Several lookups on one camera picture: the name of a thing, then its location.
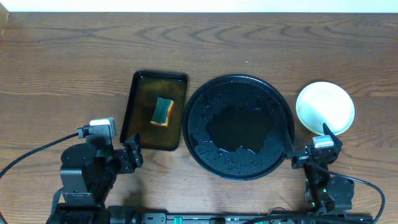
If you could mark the black rectangular water tray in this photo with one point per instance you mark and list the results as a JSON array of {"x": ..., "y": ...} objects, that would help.
[{"x": 146, "y": 87}]

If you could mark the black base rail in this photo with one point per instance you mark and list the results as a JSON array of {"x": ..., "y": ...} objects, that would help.
[{"x": 275, "y": 216}]

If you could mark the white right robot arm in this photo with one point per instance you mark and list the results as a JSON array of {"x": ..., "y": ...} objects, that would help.
[{"x": 329, "y": 194}]

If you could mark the green and orange sponge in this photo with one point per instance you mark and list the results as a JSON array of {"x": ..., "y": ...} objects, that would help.
[{"x": 162, "y": 112}]

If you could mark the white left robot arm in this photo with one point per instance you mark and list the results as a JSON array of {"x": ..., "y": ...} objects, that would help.
[{"x": 88, "y": 173}]

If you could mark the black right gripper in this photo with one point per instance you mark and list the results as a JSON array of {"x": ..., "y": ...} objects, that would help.
[{"x": 299, "y": 160}]

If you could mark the light green plate front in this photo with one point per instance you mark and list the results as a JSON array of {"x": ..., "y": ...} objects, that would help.
[{"x": 322, "y": 103}]

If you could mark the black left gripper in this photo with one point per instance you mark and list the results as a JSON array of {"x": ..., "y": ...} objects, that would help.
[{"x": 128, "y": 157}]

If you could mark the black round tray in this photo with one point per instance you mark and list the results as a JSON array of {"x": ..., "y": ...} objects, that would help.
[{"x": 233, "y": 126}]

